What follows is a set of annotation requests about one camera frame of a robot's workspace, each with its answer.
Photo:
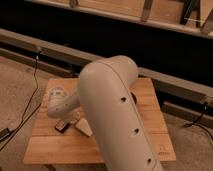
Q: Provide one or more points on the dark eraser block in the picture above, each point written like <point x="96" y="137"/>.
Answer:
<point x="61" y="126"/>

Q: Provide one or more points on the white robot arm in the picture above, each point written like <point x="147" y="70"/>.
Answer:
<point x="103" y="91"/>

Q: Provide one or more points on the dark round bowl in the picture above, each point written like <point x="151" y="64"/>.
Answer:
<point x="134" y="97"/>

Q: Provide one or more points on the black device on floor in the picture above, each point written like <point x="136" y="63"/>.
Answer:
<point x="4" y="134"/>

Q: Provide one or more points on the grey metal rail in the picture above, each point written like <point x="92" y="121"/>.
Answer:
<point x="169" y="84"/>

